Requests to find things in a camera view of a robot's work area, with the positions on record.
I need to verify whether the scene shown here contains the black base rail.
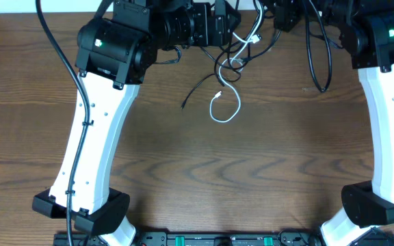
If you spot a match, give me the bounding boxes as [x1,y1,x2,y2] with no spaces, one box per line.
[52,229,394,246]

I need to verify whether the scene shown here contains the thin black cable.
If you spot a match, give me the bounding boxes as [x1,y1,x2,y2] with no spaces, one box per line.
[180,0,283,110]

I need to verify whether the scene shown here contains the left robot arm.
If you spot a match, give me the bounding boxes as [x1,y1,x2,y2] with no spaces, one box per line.
[32,1,241,245]

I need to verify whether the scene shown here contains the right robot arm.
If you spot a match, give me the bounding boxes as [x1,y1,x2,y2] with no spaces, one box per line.
[265,0,394,245]

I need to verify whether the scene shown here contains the thin white USB cable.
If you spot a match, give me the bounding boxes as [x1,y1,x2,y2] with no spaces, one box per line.
[209,0,265,124]

